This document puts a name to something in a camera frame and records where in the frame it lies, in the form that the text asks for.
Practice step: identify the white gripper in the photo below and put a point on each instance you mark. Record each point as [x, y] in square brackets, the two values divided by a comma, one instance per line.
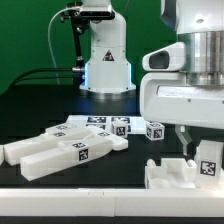
[166, 98]

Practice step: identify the white chair seat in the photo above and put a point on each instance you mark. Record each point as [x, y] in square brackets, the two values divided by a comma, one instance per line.
[172, 173]

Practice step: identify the white marker cube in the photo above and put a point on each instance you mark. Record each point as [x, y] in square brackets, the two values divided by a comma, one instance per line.
[155, 131]
[119, 128]

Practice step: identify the white chair back frame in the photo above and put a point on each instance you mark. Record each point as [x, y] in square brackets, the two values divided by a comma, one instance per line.
[55, 151]

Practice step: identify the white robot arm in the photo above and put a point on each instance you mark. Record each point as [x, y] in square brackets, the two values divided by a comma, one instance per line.
[199, 24]

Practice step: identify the white marker base plate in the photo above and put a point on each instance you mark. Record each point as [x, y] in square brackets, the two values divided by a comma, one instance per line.
[136, 124]

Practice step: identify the white L-shaped wall fence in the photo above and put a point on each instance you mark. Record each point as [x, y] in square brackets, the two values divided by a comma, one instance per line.
[175, 202]

